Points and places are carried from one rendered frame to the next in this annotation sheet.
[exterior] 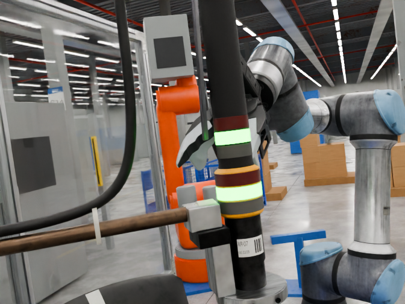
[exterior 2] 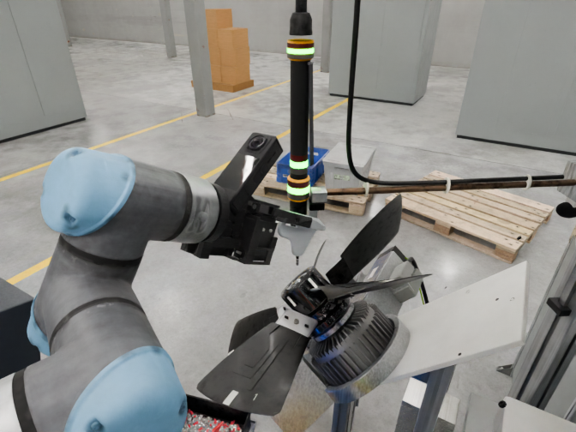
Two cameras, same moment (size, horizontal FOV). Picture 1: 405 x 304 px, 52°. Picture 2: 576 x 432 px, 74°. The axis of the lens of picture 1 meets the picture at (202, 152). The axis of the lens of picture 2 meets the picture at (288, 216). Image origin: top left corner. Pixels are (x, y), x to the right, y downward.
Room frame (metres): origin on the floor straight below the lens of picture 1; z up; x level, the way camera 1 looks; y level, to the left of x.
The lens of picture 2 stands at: (1.06, 0.07, 1.87)
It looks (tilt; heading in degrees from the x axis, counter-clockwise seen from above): 30 degrees down; 190
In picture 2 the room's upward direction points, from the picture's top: straight up
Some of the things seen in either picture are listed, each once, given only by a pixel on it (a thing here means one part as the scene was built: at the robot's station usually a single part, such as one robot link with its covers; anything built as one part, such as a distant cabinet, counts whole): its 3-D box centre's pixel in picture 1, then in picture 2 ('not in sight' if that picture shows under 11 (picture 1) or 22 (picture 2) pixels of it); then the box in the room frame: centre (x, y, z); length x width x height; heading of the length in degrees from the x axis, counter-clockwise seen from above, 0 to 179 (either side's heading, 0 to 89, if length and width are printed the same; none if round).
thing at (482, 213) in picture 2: not in sight; (466, 209); (-2.41, 1.19, 0.07); 1.20 x 1.00 x 0.15; 54
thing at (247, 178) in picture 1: (237, 176); (298, 181); (0.40, -0.03, 1.56); 0.04 x 0.04 x 0.01
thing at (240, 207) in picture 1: (240, 203); (298, 193); (0.40, -0.03, 1.54); 0.04 x 0.04 x 0.01
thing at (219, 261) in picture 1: (236, 249); (303, 211); (0.40, -0.02, 1.49); 0.09 x 0.07 x 0.10; 105
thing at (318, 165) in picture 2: not in sight; (303, 165); (-2.77, -0.45, 0.25); 0.60 x 0.41 x 0.22; 167
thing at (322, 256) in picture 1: (323, 268); not in sight; (1.14, -0.29, 1.19); 0.13 x 0.12 x 0.14; 45
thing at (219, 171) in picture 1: (238, 190); (298, 187); (0.40, -0.03, 1.55); 0.04 x 0.04 x 0.05
